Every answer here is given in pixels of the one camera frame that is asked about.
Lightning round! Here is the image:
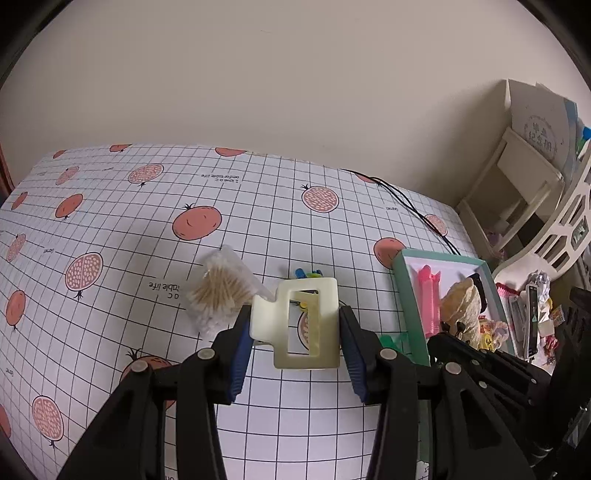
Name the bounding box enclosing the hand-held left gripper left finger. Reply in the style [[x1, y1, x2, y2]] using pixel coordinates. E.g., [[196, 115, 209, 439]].
[[55, 305, 254, 480]]

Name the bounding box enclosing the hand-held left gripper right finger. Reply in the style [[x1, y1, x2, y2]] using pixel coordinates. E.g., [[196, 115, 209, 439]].
[[338, 305, 536, 480]]

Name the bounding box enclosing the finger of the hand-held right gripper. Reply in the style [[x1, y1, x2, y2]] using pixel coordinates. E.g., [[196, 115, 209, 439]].
[[428, 332, 552, 409]]

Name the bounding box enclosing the cream hair claw clip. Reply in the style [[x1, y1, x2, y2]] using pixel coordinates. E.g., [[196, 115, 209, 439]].
[[249, 276, 343, 371]]

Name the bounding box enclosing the cream lace cloth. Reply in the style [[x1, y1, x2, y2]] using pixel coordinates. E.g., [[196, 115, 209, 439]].
[[438, 279, 483, 344]]

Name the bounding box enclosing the green rimmed white tray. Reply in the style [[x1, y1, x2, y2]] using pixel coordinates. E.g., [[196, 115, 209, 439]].
[[392, 248, 520, 367]]

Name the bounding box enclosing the green plastic figure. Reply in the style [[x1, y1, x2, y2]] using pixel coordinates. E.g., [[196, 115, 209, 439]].
[[379, 333, 407, 354]]

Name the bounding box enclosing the bag of cotton swabs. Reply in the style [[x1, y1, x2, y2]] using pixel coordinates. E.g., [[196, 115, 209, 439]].
[[187, 244, 273, 340]]

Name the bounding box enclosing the black hair clip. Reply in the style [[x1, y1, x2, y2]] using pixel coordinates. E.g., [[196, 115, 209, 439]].
[[467, 272, 490, 315]]

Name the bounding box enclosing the pink comb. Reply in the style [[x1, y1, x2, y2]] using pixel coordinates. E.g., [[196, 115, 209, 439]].
[[417, 264, 443, 337]]

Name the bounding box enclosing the white lattice basket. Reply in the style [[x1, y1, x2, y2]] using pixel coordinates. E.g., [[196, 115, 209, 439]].
[[492, 152, 591, 287]]

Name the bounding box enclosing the grid tablecloth with fruit print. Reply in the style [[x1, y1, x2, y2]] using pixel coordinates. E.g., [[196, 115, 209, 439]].
[[0, 143, 481, 480]]

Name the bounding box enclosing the white wooden shelf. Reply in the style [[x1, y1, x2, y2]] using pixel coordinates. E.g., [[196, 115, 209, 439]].
[[455, 127, 566, 259]]

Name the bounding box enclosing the white paper folder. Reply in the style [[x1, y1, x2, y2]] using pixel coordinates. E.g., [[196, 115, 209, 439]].
[[508, 78, 580, 171]]

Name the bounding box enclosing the reddish brown board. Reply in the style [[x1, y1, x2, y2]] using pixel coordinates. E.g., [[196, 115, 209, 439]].
[[0, 143, 12, 197]]

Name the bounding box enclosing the black cable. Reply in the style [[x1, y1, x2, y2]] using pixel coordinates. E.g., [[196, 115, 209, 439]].
[[344, 168, 460, 254]]

